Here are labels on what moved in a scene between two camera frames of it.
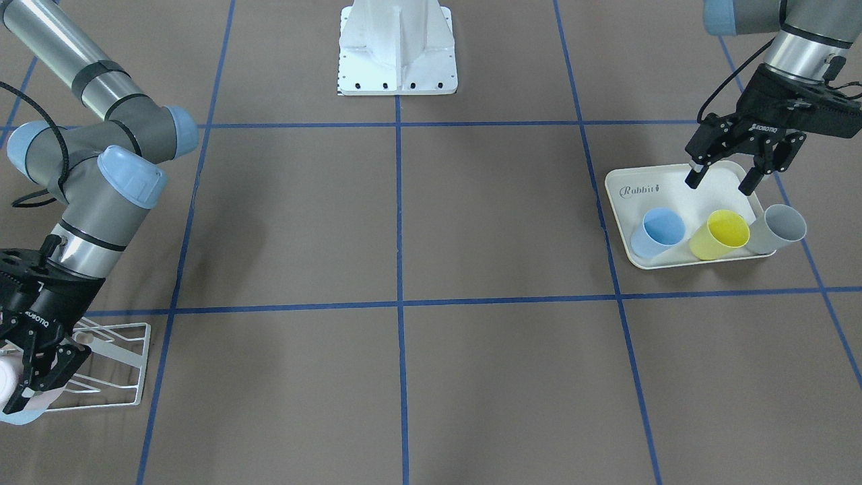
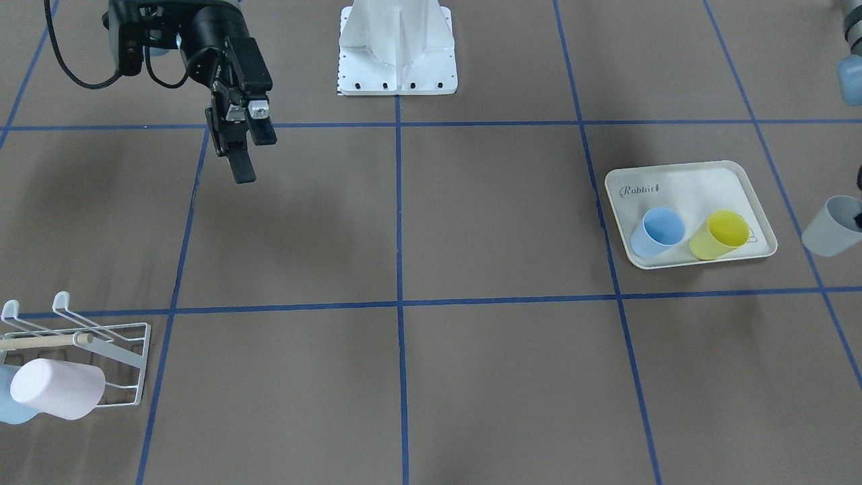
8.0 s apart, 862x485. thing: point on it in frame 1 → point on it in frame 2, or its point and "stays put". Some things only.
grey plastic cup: [779, 225] → [834, 228]
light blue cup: [662, 228] stays put
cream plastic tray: [635, 191] stays put
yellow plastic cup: [724, 231] stays put
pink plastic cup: [11, 369] → [71, 389]
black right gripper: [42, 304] → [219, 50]
